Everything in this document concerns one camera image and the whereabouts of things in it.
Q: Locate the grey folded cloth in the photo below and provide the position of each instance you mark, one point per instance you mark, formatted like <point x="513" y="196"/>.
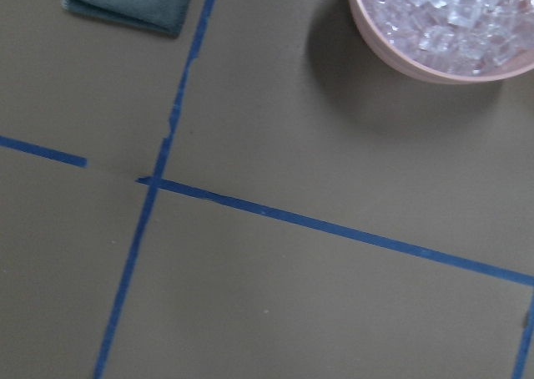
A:
<point x="161" y="16"/>

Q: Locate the pink bowl with ice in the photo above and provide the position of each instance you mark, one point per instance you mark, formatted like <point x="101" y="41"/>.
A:
<point x="449" y="41"/>

